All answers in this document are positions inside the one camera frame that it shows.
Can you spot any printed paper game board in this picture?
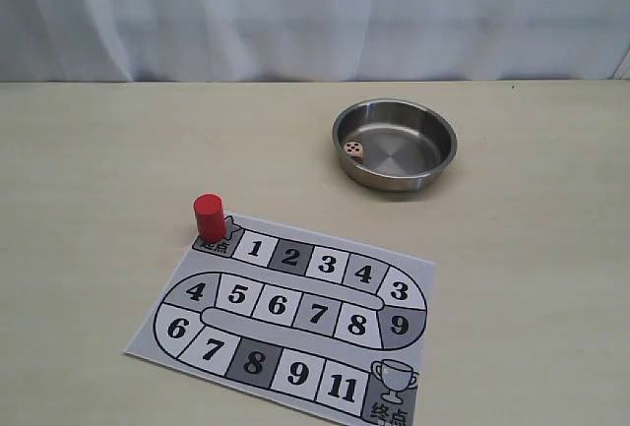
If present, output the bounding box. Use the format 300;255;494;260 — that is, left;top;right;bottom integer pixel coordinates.
125;213;435;425

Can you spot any stainless steel round bowl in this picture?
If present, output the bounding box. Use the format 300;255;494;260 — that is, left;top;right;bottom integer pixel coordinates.
331;98;458;193

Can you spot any white curtain backdrop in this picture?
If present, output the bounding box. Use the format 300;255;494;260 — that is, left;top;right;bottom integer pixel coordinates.
1;0;629;82

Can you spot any red cylinder game piece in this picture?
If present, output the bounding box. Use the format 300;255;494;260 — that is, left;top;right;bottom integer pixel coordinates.
193;194;226;243

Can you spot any beige wooden die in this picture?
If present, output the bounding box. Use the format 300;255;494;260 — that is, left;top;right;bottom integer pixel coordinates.
344;141;364;163

